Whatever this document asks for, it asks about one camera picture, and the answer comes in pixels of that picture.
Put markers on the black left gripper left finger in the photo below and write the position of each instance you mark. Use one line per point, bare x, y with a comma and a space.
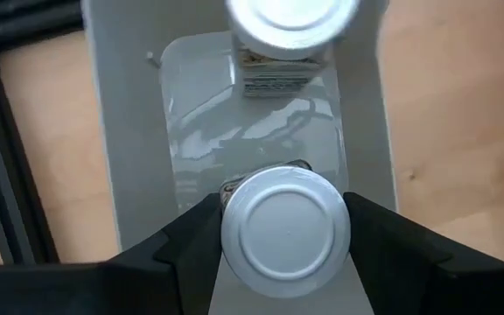
147, 289

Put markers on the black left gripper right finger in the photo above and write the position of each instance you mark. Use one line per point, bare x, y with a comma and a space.
431, 289

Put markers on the white plastic bin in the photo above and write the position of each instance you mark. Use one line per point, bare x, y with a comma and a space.
134, 153

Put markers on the black aluminium table frame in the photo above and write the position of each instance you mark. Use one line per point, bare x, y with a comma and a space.
24, 22

